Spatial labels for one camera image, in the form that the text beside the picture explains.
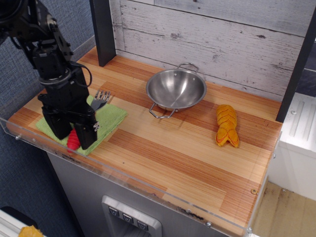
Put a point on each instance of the green folded cloth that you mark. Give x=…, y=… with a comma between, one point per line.
x=109, y=117

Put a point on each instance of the white toy sink unit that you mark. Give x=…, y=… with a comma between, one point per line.
x=293, y=165

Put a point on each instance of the dark shelf post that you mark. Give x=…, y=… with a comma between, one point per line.
x=298, y=69
x=103, y=30

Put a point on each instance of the yellow object bottom left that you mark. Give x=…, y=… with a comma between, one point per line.
x=30, y=231

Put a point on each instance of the grey toy fridge cabinet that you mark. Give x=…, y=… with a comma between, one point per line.
x=84, y=188

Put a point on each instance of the silver toy dispenser panel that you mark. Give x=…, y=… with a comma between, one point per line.
x=126, y=221

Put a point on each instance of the clear acrylic edge guard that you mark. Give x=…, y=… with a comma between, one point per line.
x=178, y=157

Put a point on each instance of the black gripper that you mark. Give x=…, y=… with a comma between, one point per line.
x=65, y=102

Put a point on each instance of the dark right shelf post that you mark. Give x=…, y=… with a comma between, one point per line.
x=298, y=69

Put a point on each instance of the orange felt toy fish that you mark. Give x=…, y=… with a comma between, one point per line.
x=227, y=122

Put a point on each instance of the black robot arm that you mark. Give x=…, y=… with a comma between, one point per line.
x=32, y=29

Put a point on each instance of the red handled metal fork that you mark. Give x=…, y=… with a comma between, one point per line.
x=100, y=99

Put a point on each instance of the small steel two-handled pot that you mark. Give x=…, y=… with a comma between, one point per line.
x=175, y=90

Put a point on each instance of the dark left shelf post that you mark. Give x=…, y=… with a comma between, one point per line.
x=103, y=30

